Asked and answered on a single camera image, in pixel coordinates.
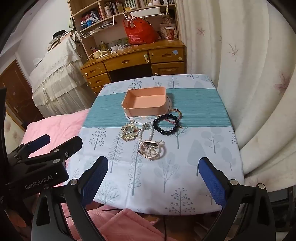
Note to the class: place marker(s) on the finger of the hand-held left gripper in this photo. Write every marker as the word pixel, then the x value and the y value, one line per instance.
pixel 69 146
pixel 39 140

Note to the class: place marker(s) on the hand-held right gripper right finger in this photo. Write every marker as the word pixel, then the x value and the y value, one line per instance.
pixel 212 183

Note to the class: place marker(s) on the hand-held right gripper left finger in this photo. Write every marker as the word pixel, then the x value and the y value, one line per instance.
pixel 92 183

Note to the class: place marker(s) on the gold bangle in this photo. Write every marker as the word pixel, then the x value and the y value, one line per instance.
pixel 159 155

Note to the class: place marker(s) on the gold flower brooch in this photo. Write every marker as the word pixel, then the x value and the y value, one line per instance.
pixel 129 132

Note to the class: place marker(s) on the pink plastic box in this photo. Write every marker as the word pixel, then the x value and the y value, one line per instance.
pixel 143 102

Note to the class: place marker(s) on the brown wooden door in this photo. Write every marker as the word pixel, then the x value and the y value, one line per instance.
pixel 13 88

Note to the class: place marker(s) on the white lace furniture cover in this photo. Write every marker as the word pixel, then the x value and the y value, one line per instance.
pixel 57 69

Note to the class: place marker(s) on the white round plate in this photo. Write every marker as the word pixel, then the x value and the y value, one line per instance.
pixel 138 118

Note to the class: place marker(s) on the wooden desk with drawers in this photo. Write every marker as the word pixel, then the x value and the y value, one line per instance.
pixel 129 60

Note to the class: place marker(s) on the red plastic bag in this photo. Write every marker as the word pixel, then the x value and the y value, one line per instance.
pixel 138 32

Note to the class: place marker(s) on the wooden desk hutch shelf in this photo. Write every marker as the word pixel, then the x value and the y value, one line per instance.
pixel 77 9

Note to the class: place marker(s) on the white leaf print curtain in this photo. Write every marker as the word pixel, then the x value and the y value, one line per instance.
pixel 231 34

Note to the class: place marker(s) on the red and white cup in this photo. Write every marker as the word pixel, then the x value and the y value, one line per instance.
pixel 170 34

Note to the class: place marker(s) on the row of books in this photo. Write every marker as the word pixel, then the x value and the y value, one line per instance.
pixel 129 3

